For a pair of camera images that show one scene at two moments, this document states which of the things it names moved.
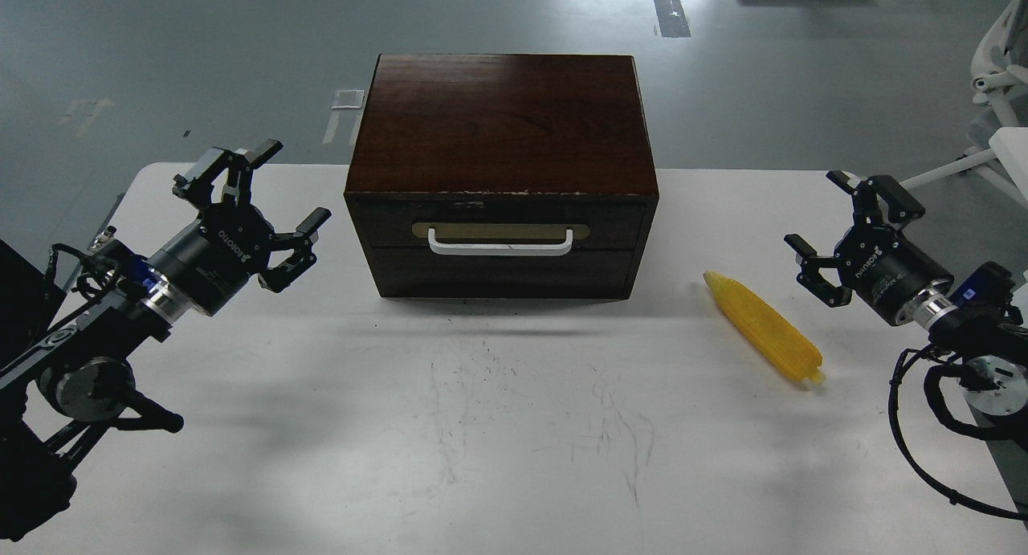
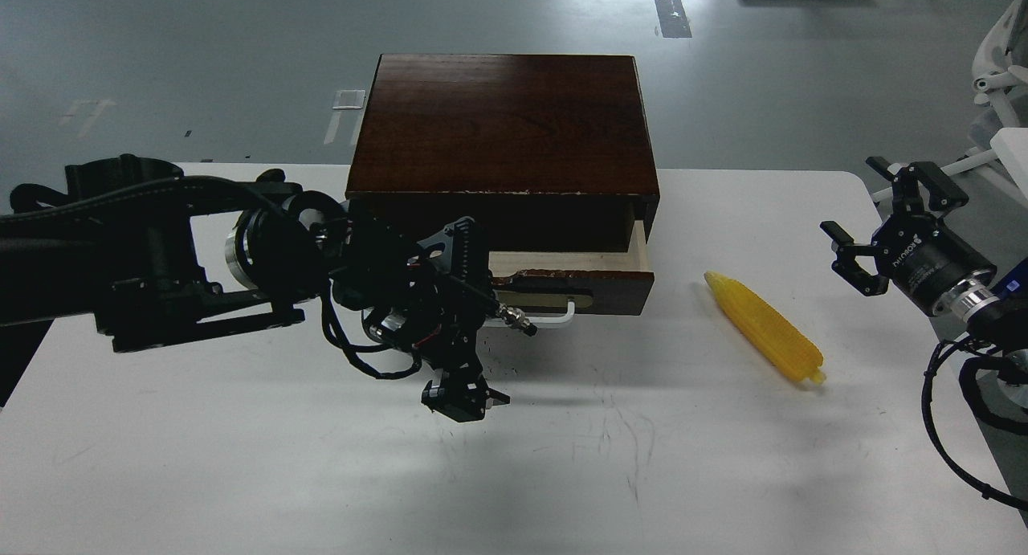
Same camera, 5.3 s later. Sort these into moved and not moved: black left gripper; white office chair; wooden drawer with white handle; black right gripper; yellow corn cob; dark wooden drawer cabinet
Moved: wooden drawer with white handle; black right gripper; black left gripper
Not moved: dark wooden drawer cabinet; white office chair; yellow corn cob
